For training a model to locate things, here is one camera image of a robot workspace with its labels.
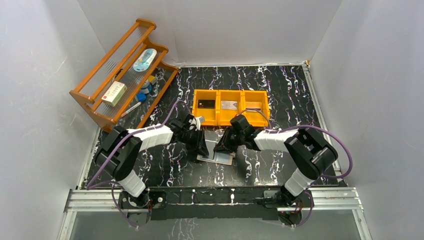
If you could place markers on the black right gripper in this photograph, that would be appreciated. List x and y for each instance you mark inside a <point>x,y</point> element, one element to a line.
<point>231,138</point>

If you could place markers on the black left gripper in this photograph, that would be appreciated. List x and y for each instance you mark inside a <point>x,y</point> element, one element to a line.
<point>197,139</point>

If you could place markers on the white leather card holder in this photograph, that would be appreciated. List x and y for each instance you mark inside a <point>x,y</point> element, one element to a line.
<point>215,157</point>

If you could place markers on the black credit card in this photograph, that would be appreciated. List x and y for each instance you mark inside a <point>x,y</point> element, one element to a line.
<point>206,104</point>

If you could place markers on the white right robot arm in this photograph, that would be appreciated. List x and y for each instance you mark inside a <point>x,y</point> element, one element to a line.
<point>309,150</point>

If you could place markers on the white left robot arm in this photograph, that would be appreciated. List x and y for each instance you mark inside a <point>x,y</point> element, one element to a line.
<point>118,153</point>

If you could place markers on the silver card in tray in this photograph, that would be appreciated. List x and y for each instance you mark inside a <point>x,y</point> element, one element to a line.
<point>229,105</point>

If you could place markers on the yellow three-compartment plastic tray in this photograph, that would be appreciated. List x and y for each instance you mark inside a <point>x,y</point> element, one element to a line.
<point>218,107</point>

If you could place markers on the white marker pen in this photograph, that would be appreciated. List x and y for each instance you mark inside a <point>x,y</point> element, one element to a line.
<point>129,110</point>

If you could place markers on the blue cube block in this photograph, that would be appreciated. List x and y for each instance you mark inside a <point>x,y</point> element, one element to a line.
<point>141,97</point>

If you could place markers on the blue white tape roll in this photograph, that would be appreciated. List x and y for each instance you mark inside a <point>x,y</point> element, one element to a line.
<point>146,88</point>

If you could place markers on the yellow small block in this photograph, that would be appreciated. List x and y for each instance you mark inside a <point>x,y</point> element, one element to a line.
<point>152,79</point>

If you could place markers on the orange wooden shelf rack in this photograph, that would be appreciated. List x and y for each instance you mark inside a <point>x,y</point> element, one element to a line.
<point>117,66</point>

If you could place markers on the light blue oval case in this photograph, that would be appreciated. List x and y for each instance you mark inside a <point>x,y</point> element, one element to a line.
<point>144,60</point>

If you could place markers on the white red-print box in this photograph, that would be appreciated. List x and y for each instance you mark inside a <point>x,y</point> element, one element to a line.
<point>114,93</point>

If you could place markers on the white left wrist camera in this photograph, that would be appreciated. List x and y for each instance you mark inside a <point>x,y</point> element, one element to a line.
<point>196,123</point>

